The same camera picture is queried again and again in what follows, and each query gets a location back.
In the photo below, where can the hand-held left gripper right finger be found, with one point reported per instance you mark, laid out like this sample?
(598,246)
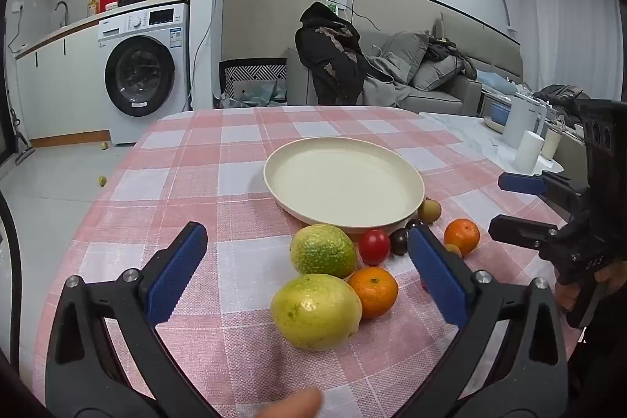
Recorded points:
(438,273)

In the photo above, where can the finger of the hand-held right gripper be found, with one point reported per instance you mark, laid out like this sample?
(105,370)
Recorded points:
(519,183)
(519,233)

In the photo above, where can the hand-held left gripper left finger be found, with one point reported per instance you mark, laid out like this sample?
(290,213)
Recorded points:
(176,273)

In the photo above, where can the red tomato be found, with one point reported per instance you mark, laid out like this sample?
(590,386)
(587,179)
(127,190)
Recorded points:
(374,246)
(424,286)

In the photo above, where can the brown longan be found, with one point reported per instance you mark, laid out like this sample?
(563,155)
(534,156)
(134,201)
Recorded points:
(429,210)
(453,250)

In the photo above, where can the orange mandarin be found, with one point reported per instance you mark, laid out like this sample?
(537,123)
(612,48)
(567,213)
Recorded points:
(373,293)
(462,236)

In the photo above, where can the dark purple cherry tomato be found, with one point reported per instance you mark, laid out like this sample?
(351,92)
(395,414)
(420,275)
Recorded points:
(399,241)

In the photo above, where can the dark plum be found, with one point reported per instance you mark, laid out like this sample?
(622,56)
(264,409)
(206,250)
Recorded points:
(413,224)

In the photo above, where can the mottled green citrus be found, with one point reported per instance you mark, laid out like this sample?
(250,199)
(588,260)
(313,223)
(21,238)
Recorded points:
(323,251)

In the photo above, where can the large yellow citrus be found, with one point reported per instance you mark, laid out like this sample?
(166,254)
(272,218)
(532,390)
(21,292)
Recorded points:
(316,312)

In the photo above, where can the cream round plate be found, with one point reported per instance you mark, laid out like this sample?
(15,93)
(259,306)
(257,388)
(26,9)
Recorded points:
(343,183)

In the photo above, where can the person's right forearm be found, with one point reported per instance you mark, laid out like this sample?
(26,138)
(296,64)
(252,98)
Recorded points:
(592,364)

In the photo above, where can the person's right hand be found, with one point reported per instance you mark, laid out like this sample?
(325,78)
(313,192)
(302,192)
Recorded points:
(612,278)

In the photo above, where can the person's left hand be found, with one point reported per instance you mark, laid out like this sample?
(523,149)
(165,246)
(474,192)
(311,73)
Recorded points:
(294,406)

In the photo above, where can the white cup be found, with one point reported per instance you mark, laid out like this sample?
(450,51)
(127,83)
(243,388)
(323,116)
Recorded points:
(528,151)

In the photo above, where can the cream cup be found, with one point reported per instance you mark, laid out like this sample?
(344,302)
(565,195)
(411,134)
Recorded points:
(551,144)

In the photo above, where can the white electric kettle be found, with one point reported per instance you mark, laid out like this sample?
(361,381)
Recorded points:
(521,119)

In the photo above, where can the white marble table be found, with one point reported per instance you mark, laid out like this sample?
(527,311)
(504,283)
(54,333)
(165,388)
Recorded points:
(470,139)

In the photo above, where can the black coat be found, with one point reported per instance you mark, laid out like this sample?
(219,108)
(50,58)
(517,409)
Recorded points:
(561,95)

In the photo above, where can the pink checkered tablecloth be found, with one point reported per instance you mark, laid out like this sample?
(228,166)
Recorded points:
(196,163)

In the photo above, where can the grey sofa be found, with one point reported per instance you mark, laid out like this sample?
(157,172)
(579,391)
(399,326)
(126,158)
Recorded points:
(441,102)

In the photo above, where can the grey pillow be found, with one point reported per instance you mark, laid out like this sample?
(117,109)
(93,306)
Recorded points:
(404,53)
(436,75)

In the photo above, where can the dark clothes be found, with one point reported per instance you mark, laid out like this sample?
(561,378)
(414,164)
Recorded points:
(445,50)

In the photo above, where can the grey blanket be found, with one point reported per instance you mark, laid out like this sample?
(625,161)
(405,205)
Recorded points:
(384,87)

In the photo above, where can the white washing machine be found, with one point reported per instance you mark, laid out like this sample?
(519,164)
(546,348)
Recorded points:
(147,75)

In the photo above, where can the patterned chair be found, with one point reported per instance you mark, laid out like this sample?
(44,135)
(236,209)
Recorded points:
(252,73)

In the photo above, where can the white kitchen counter cabinet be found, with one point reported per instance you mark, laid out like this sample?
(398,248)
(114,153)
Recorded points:
(63,80)

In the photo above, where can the black jacket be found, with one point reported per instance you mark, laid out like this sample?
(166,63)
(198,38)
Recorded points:
(328,55)

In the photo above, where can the red box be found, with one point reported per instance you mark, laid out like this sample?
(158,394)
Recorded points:
(113,1)

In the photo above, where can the yellow soap bottle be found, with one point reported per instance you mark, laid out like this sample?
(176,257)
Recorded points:
(92,6)

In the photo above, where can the kitchen faucet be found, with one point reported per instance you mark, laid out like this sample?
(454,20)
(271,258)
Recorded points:
(62,14)

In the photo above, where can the wall socket with green sticker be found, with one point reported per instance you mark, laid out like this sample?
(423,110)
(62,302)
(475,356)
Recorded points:
(337,5)

